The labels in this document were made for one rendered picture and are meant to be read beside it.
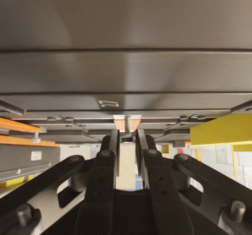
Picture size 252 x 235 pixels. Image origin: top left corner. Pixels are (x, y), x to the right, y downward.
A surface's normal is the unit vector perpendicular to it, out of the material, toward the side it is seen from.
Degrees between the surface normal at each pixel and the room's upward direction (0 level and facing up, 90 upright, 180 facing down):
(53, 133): 90
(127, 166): 90
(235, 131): 90
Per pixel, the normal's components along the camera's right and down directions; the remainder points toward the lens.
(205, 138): -1.00, 0.01
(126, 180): 0.00, -0.22
